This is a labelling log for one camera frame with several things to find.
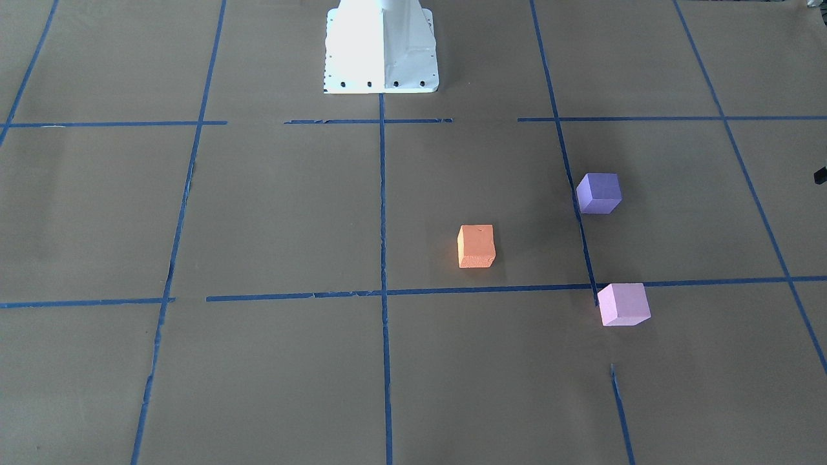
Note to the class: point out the black object at edge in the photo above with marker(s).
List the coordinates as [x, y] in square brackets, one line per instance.
[820, 176]

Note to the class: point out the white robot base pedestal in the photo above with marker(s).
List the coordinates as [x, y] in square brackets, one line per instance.
[380, 47]

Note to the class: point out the orange foam cube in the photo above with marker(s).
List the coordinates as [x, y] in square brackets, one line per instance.
[475, 246]

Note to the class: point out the pink foam cube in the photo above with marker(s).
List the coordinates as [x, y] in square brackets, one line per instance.
[623, 304]

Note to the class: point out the purple foam cube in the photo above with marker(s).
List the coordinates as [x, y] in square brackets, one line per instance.
[599, 193]

